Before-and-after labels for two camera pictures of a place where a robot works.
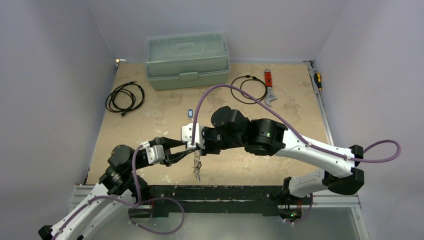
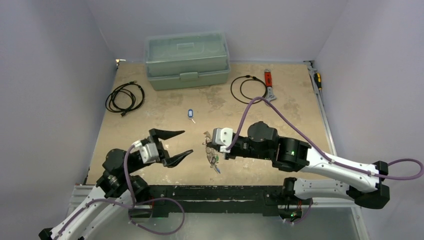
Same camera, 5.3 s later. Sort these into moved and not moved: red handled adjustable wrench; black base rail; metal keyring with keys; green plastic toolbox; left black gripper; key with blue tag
Moved: metal keyring with keys; left black gripper
Not moved: red handled adjustable wrench; green plastic toolbox; key with blue tag; black base rail
